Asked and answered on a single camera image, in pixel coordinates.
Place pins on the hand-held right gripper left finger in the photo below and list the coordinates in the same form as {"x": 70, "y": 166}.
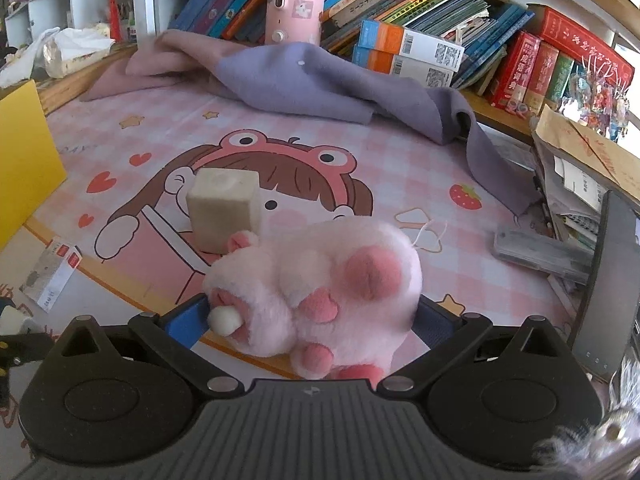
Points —
{"x": 185, "y": 322}

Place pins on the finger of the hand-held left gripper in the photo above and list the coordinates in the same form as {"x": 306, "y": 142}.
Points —
{"x": 5, "y": 303}
{"x": 25, "y": 347}

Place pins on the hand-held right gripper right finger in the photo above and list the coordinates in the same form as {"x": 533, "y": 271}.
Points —
{"x": 437, "y": 322}

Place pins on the pink plush toy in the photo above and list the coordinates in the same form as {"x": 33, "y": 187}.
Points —
{"x": 310, "y": 280}

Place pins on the yellow cardboard box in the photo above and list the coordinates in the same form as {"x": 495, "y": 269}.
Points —
{"x": 25, "y": 160}

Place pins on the small red label packet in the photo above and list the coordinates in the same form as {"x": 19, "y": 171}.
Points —
{"x": 50, "y": 275}

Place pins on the cream cube charger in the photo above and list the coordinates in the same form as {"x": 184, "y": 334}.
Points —
{"x": 220, "y": 205}

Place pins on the grey plastic case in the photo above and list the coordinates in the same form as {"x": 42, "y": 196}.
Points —
{"x": 540, "y": 255}

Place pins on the black tablet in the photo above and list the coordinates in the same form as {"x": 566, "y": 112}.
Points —
{"x": 610, "y": 285}

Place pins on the stack of papers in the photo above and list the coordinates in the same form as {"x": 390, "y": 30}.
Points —
{"x": 570, "y": 200}

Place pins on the pink printed tablecloth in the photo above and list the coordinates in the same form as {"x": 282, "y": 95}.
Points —
{"x": 350, "y": 160}

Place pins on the fuzzy grey sleeve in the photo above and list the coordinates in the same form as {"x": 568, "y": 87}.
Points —
{"x": 580, "y": 447}

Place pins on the brown paper envelope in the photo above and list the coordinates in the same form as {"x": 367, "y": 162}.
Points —
{"x": 585, "y": 145}

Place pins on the white plastic bag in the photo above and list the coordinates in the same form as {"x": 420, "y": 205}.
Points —
{"x": 25, "y": 60}

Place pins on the tissue pack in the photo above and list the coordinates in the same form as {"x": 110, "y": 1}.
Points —
{"x": 75, "y": 55}

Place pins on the orange and blue carton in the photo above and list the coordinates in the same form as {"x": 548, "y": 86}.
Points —
{"x": 380, "y": 62}
{"x": 400, "y": 40}

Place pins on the slim red dictionary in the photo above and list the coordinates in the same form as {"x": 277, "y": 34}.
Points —
{"x": 542, "y": 77}

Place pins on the thick red dictionary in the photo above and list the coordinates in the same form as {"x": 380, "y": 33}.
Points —
{"x": 517, "y": 67}

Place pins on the green dictionary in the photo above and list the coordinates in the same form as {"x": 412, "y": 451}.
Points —
{"x": 561, "y": 80}

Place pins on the pink and purple cloth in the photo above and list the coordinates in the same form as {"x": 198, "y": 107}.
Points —
{"x": 300, "y": 75}

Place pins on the red book set box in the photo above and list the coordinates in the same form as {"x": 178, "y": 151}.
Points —
{"x": 585, "y": 45}

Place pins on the row of leaning books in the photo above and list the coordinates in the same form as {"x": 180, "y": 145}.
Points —
{"x": 225, "y": 0}

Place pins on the pink cylindrical tumbler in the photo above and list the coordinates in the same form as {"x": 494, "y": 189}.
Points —
{"x": 295, "y": 5}

